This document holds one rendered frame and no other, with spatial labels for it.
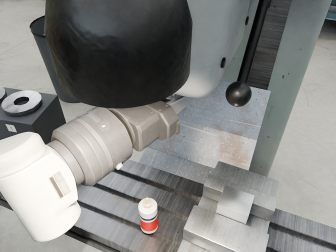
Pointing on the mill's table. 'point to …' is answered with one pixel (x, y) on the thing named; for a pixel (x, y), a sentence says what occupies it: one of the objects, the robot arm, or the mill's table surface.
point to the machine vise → (254, 187)
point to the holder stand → (29, 113)
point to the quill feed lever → (247, 60)
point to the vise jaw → (222, 233)
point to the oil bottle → (148, 215)
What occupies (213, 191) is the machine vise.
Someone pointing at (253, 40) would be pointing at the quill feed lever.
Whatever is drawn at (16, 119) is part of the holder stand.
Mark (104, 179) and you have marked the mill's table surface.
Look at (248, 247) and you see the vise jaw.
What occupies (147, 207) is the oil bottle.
